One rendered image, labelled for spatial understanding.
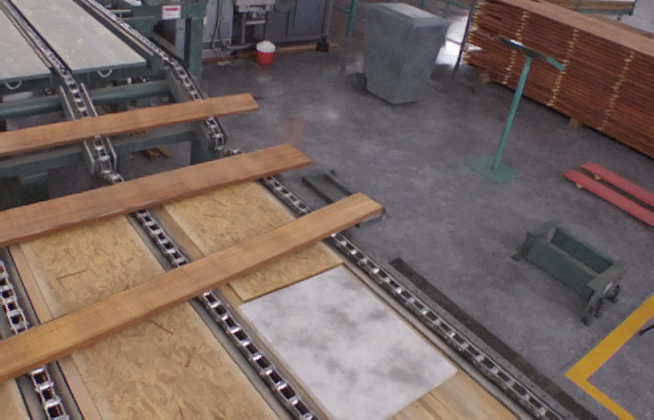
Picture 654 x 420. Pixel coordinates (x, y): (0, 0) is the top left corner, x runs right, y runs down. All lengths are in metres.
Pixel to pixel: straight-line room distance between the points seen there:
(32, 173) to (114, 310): 1.18
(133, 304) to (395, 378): 0.87
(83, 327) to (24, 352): 0.18
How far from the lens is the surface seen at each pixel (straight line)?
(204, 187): 2.46
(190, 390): 1.70
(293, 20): 7.61
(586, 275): 3.82
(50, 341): 1.82
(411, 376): 1.83
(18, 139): 2.80
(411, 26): 5.70
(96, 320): 1.85
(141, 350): 1.81
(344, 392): 1.74
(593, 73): 6.89
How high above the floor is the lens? 2.17
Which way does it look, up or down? 31 degrees down
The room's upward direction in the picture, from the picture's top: 10 degrees clockwise
